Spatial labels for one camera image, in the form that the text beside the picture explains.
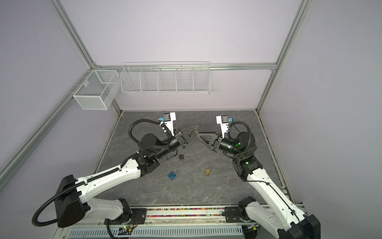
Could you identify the aluminium frame corner post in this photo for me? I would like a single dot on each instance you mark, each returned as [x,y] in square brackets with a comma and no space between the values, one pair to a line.
[67,25]

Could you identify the white vented cable duct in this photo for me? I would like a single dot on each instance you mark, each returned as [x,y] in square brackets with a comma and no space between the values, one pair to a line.
[156,232]

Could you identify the white wire shelf basket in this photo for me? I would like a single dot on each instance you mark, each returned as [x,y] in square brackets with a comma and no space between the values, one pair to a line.
[187,77]

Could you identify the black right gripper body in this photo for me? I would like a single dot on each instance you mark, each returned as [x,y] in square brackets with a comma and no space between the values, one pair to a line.
[218,143]

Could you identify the white mesh box basket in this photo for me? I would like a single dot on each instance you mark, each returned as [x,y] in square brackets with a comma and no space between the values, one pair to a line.
[98,90]

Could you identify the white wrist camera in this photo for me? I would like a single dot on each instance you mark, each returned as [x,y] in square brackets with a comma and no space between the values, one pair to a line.
[168,119]
[224,122]

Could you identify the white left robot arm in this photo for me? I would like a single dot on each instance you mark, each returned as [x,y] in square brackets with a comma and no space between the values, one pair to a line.
[85,189]

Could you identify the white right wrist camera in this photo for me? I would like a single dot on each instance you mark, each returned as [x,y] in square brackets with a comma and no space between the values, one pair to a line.
[224,122]

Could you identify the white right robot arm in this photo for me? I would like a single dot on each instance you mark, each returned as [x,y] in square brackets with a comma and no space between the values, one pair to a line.
[249,169]

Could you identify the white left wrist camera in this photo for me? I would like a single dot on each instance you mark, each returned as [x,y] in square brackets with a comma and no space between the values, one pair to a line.
[168,119]

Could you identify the blue padlock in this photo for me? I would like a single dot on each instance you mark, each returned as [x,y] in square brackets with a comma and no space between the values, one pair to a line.
[173,174]

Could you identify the black padlock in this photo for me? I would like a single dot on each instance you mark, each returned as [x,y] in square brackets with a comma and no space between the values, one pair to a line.
[182,156]

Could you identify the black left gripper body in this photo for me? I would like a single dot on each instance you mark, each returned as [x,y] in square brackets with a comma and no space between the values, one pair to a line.
[178,135]

